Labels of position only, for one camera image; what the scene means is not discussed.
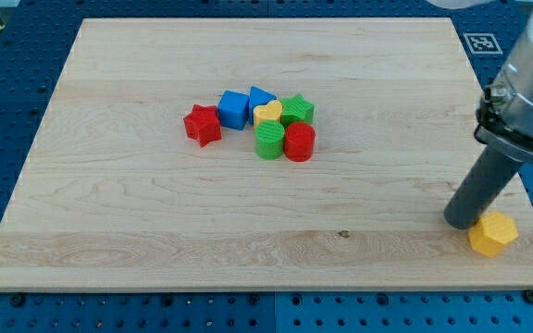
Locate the green star block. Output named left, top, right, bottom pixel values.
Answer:
left=280, top=93, right=315, bottom=128

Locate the red star block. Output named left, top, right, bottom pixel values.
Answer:
left=183, top=105, right=222, bottom=147

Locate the white fiducial marker tag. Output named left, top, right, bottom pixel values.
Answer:
left=464, top=32, right=502, bottom=55

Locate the red cylinder block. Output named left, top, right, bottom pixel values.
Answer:
left=284, top=122, right=316, bottom=162

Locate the yellow heart block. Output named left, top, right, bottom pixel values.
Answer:
left=253, top=100, right=283, bottom=127

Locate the light wooden board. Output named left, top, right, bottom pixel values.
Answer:
left=0, top=18, right=533, bottom=292

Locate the yellow hexagon block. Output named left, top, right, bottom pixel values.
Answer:
left=468, top=210, right=519, bottom=258

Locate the blue cube block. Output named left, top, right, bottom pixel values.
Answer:
left=217, top=91, right=249, bottom=130

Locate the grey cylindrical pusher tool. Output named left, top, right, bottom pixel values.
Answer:
left=443, top=146, right=522, bottom=229

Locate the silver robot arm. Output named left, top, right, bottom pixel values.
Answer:
left=474, top=13, right=533, bottom=166

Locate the blue triangle block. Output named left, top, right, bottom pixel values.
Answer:
left=249, top=86, right=277, bottom=126

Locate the green cylinder block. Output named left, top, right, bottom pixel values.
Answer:
left=254, top=120, right=285, bottom=160

